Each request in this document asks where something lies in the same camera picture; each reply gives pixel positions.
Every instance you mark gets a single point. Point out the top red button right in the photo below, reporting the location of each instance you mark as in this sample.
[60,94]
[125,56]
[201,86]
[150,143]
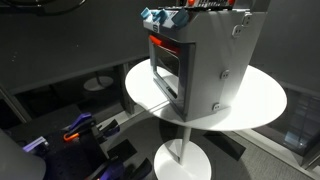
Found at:
[231,2]

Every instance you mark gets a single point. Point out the grey toy stove oven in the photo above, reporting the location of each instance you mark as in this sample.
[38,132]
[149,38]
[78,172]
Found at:
[216,46]

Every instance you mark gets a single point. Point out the white round stool background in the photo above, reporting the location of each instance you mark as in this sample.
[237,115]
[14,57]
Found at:
[98,83]

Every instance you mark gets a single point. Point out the blue stove knob far left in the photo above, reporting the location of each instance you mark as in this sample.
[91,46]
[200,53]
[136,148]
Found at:
[180,18]

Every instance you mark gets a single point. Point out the blue stove knob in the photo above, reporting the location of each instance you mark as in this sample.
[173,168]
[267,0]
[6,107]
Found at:
[145,13]
[154,13]
[162,16]
[180,18]

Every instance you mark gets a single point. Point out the blue stove knob far right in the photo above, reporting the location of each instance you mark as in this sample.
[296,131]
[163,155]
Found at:
[145,13]

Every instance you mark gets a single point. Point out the purple black clamp orange trigger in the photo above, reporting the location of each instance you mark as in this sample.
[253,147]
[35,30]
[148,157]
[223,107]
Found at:
[82,124]

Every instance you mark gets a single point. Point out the large red round knob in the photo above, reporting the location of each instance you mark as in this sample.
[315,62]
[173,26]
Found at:
[191,2]

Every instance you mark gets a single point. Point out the red oven door handle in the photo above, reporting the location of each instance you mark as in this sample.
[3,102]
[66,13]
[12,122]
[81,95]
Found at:
[170,46]

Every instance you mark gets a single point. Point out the white round pedestal table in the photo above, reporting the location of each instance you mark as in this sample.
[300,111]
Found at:
[259,101]

